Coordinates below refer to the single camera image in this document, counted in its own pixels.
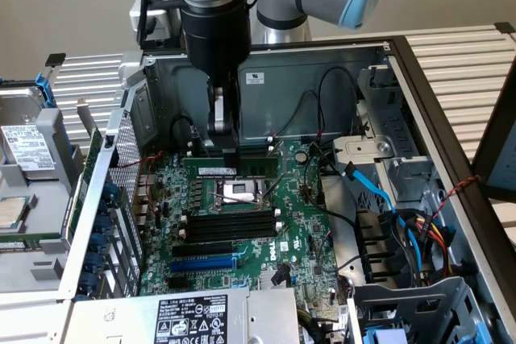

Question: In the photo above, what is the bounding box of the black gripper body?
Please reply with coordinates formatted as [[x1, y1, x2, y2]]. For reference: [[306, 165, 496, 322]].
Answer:
[[179, 0, 254, 81]]

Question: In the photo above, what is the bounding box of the green RAM stick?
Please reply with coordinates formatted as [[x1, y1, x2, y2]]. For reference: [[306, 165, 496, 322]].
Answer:
[[0, 240, 41, 252], [181, 155, 280, 179]]

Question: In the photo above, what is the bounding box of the open metal PC case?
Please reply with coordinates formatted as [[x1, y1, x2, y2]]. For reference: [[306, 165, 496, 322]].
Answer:
[[58, 35, 516, 344]]

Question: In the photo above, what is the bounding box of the CPU socket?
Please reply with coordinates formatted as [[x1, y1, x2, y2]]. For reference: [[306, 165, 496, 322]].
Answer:
[[209, 172, 271, 214]]

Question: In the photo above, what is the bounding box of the green Dell motherboard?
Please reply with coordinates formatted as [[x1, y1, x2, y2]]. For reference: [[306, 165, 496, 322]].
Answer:
[[139, 140, 352, 321]]

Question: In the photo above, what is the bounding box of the green graphics card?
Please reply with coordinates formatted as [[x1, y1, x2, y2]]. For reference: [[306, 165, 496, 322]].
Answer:
[[64, 96, 104, 240]]

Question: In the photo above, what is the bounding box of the blue card retention clip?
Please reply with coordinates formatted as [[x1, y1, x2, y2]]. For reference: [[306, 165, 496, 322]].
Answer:
[[94, 214, 112, 236], [78, 271, 98, 292], [89, 233, 109, 255], [102, 181, 119, 202], [85, 251, 105, 272]]

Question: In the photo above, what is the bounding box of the long black expansion slot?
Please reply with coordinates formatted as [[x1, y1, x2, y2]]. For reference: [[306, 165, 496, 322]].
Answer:
[[172, 240, 235, 259]]

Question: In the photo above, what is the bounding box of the blue expansion slot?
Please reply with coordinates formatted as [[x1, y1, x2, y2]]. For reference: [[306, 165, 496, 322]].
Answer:
[[168, 254, 237, 275]]

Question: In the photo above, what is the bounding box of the grey printed parts rack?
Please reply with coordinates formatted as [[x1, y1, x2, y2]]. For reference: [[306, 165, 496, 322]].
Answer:
[[0, 108, 84, 295]]

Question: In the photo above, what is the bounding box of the short black expansion slot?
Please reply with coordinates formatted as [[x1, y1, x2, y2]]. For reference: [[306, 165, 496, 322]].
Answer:
[[167, 276, 191, 291]]

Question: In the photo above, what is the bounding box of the small silver heatsink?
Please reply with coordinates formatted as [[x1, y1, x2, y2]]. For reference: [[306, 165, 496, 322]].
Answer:
[[259, 271, 283, 289]]

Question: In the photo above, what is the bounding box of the silver metal disk bay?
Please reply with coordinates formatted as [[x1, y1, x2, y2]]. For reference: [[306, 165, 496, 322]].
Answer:
[[332, 64, 440, 200]]

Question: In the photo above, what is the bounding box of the silver hard disk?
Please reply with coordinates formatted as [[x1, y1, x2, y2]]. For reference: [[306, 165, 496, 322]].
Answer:
[[0, 85, 56, 180]]

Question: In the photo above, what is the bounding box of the black plastic shroud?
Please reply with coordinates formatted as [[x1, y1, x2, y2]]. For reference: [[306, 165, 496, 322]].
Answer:
[[353, 209, 410, 285]]

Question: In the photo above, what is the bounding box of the silver CPU chip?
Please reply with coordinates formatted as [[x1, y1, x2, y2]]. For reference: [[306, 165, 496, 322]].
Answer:
[[0, 194, 36, 231]]

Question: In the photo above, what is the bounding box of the silver power supply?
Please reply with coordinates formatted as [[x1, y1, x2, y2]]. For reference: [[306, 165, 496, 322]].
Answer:
[[64, 285, 302, 344]]

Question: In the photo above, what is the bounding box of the black framed case side panel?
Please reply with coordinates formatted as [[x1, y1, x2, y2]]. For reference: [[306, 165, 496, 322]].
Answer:
[[471, 72, 516, 202]]

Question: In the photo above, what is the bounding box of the grey metal disk cage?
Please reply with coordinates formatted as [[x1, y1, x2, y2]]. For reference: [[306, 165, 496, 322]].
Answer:
[[347, 275, 499, 344]]

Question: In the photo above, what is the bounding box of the thin black looped wire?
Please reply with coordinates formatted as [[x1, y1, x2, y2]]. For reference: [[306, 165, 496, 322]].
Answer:
[[316, 67, 360, 138]]

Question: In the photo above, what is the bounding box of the blue SATA wire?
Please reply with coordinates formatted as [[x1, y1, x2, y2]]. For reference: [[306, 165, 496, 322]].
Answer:
[[341, 161, 424, 292]]

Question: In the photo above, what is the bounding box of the thick black wire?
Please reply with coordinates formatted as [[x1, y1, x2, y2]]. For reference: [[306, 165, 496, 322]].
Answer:
[[302, 146, 360, 232]]

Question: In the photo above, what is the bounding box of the blue plastic disk rail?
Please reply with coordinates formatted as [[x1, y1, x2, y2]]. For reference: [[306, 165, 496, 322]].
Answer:
[[32, 72, 56, 110]]

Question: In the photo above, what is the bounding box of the coloured power wire bundle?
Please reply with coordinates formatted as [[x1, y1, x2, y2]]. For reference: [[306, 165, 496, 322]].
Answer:
[[397, 207, 459, 280]]

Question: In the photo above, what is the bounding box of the red black twisted wire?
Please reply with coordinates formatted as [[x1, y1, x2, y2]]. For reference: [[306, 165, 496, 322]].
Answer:
[[431, 174, 484, 216]]

